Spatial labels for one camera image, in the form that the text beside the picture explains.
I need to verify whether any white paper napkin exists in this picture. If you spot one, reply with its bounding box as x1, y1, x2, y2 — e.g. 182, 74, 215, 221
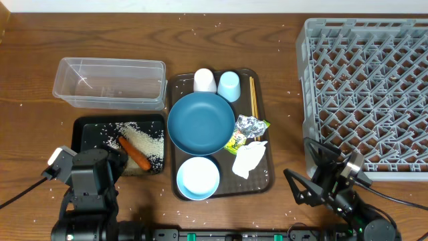
232, 141, 268, 179

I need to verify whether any wooden chopstick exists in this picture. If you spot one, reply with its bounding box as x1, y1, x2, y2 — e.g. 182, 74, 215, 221
249, 76, 255, 117
251, 76, 261, 141

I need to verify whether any foil snack wrapper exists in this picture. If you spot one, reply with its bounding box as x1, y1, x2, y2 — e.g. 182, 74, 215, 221
224, 114, 270, 155

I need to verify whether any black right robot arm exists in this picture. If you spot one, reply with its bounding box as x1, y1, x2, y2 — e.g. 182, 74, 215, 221
284, 137, 401, 241

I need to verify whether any pile of rice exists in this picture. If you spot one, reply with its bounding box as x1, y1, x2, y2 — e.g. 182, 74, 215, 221
101, 121, 165, 176

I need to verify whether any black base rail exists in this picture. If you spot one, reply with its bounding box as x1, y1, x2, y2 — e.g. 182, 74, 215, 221
146, 227, 357, 241

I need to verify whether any grey dishwasher rack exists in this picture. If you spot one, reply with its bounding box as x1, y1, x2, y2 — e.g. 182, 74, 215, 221
296, 18, 427, 181

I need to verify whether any light blue plastic cup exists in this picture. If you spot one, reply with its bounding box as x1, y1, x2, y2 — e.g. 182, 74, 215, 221
217, 71, 241, 102

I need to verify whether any dark brown serving tray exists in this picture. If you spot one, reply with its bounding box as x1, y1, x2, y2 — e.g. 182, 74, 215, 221
167, 69, 274, 201

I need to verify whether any dark blue plate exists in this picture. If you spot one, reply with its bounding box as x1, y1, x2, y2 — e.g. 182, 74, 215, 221
167, 92, 235, 156

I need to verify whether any black plastic tray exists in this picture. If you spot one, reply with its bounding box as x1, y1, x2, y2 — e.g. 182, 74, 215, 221
72, 114, 166, 167

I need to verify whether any orange carrot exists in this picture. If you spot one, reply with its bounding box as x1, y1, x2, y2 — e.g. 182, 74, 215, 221
118, 137, 151, 171

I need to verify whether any right wooden chopstick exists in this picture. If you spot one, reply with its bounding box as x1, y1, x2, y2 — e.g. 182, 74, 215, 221
251, 76, 261, 141

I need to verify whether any left wooden chopstick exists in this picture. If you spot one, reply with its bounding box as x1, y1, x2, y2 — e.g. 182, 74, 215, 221
249, 76, 255, 117

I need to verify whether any clear plastic bin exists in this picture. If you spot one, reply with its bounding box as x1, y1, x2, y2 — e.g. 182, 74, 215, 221
52, 57, 167, 110

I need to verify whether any light blue bowl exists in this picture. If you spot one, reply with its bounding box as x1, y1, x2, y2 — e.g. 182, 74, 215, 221
176, 157, 220, 201

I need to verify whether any white plastic cup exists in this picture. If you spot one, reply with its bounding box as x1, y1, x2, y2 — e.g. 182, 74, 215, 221
193, 68, 217, 93

